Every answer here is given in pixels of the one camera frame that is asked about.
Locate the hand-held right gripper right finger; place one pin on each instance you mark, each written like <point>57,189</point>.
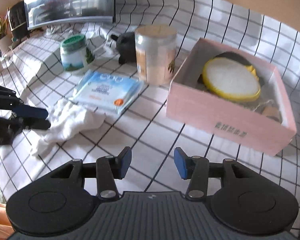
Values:
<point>181,163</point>

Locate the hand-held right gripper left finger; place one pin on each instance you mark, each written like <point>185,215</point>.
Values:
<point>123,163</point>

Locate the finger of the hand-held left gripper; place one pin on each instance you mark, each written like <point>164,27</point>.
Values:
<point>32,111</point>
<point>36,124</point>

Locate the white cotton glove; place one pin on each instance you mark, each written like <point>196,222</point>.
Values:
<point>48,143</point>
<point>75,120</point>

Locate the pink cardboard box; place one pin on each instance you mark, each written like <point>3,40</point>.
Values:
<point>230,122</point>

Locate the glittery yellow-edged sponge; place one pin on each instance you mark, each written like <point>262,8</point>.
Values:
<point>230,77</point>

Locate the brown tape roll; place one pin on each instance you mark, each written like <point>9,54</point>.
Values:
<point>270,112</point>

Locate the black mesh pouch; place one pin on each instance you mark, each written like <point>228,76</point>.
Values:
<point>233,56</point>

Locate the black grid white tablecloth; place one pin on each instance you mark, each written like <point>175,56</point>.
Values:
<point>145,130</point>

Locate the green-lid glass jar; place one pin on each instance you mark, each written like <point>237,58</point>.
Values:
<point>75,55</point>

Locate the small white plant pot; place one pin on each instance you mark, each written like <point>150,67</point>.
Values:
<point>5,42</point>

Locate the blue wet wipes packet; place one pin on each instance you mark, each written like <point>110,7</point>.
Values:
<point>107,90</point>

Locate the black speaker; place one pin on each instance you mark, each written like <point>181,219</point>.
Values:
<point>18,20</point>

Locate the green-leaf plant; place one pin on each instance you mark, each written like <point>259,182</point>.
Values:
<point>2,23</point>

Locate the clear plastic jar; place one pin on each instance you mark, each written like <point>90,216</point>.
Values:
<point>155,55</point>

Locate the black cat plush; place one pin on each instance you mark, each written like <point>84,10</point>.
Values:
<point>126,46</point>

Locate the computer monitor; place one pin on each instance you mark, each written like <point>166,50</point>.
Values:
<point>70,2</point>

